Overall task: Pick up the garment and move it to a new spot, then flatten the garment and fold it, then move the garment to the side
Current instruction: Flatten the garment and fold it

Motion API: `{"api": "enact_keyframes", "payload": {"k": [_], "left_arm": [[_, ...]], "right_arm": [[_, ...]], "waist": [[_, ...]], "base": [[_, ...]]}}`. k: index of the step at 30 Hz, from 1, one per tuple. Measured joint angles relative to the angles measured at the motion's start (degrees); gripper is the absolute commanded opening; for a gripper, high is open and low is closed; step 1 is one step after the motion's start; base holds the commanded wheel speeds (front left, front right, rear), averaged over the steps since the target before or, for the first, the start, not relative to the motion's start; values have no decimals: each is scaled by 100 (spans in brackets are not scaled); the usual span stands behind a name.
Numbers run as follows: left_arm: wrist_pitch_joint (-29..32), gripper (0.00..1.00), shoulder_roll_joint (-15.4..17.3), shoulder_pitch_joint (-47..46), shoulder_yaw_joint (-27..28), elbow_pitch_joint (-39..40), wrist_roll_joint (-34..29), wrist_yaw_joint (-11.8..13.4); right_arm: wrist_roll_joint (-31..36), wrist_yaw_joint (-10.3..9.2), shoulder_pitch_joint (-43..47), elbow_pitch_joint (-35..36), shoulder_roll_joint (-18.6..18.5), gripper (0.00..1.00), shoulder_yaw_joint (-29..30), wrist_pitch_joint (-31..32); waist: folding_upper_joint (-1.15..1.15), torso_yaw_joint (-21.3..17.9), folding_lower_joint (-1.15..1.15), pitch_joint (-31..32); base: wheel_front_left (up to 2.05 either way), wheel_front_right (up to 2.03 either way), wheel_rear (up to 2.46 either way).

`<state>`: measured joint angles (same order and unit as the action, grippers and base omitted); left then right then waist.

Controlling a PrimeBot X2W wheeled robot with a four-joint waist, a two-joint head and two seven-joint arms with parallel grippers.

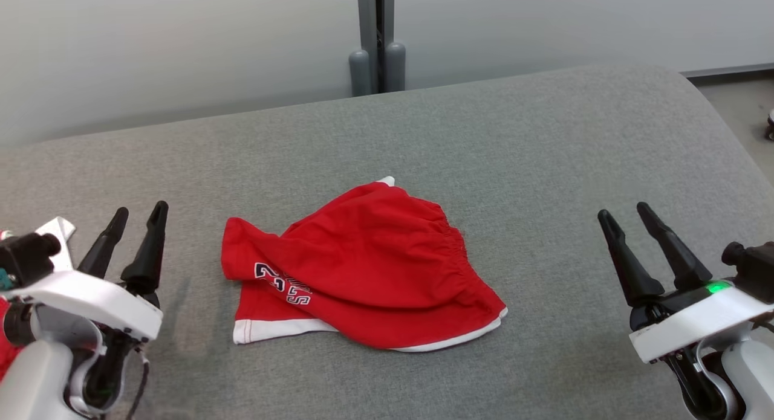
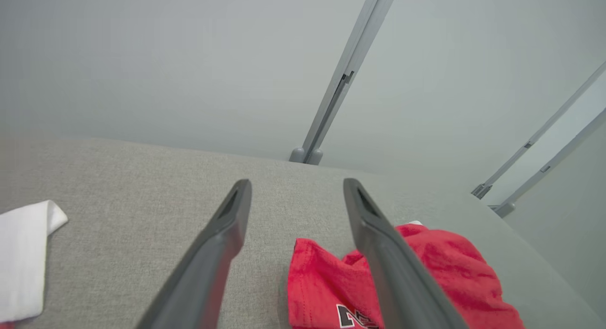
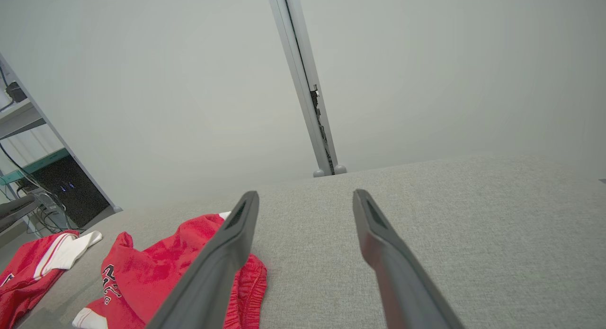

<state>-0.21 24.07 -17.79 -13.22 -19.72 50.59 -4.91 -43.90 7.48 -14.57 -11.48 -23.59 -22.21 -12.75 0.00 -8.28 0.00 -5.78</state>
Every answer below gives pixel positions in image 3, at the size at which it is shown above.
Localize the teal shelf edge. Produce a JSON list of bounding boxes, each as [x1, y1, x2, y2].
[[0, 148, 71, 186]]

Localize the grey metal partition post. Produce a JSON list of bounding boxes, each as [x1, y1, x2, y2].
[[265, 0, 348, 178]]

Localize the red shorts with white trim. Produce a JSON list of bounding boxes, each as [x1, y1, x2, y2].
[[72, 212, 268, 329]]

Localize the black computer case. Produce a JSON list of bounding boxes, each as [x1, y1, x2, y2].
[[29, 155, 110, 228]]

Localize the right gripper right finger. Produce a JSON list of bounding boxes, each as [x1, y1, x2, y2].
[[353, 189, 467, 329]]

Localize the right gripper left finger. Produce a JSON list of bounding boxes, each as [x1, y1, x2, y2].
[[147, 191, 260, 329]]

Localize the small black shelf adapter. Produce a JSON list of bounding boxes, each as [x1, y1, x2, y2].
[[5, 81, 28, 103]]

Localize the grey desk shelf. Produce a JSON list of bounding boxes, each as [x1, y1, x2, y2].
[[0, 98, 47, 140]]

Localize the red shirt with white sleeves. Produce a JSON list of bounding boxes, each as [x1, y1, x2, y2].
[[0, 230, 102, 329]]

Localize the white power strip with cables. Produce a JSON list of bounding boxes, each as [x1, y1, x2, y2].
[[0, 142, 71, 232]]

